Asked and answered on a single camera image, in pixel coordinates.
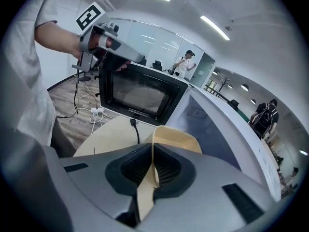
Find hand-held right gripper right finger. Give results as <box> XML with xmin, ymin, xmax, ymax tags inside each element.
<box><xmin>140</xmin><ymin>143</ymin><xmax>276</xmax><ymax>232</ymax></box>

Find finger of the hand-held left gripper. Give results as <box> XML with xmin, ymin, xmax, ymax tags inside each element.
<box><xmin>98</xmin><ymin>49</ymin><xmax>132</xmax><ymax>72</ymax></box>
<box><xmin>105</xmin><ymin>36</ymin><xmax>146</xmax><ymax>63</ymax></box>

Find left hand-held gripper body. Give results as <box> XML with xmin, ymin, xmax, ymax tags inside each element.
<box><xmin>71</xmin><ymin>1</ymin><xmax>120</xmax><ymax>73</ymax></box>

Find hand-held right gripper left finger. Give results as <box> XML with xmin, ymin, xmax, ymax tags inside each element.
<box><xmin>59</xmin><ymin>143</ymin><xmax>153</xmax><ymax>227</ymax></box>

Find white microwave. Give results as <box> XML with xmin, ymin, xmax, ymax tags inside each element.
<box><xmin>98</xmin><ymin>53</ymin><xmax>282</xmax><ymax>202</ymax></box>

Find person's left forearm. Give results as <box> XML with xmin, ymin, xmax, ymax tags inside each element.
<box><xmin>34</xmin><ymin>20</ymin><xmax>84</xmax><ymax>60</ymax></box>

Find person's left hand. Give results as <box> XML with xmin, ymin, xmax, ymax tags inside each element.
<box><xmin>89</xmin><ymin>34</ymin><xmax>113</xmax><ymax>51</ymax></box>

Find frosted glass partition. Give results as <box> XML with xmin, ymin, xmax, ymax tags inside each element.
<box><xmin>108</xmin><ymin>18</ymin><xmax>205</xmax><ymax>82</ymax></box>

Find person's grey trousers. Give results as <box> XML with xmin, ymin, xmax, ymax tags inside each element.
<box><xmin>50</xmin><ymin>117</ymin><xmax>78</xmax><ymax>158</ymax></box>

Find person's white t-shirt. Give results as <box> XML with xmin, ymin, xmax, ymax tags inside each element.
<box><xmin>0</xmin><ymin>0</ymin><xmax>64</xmax><ymax>146</ymax></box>

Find black backpack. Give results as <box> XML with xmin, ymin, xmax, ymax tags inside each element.
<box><xmin>255</xmin><ymin>109</ymin><xmax>273</xmax><ymax>132</ymax></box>

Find black coat rack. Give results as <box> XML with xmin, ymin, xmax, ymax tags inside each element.
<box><xmin>218</xmin><ymin>77</ymin><xmax>230</xmax><ymax>92</ymax></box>

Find white cable bundle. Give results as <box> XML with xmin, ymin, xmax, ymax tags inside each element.
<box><xmin>89</xmin><ymin>111</ymin><xmax>114</xmax><ymax>125</ymax></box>

